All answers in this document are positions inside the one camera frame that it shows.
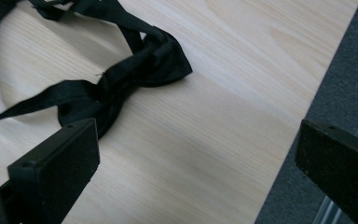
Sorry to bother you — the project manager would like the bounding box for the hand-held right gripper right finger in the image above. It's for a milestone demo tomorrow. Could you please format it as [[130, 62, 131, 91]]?
[[294, 119, 358, 224]]

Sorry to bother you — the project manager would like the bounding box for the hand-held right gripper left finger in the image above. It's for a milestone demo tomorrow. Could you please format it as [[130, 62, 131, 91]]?
[[0, 117, 101, 224]]

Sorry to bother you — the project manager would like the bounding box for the black bow tie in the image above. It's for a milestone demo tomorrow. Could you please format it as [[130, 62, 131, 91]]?
[[0, 0, 194, 140]]

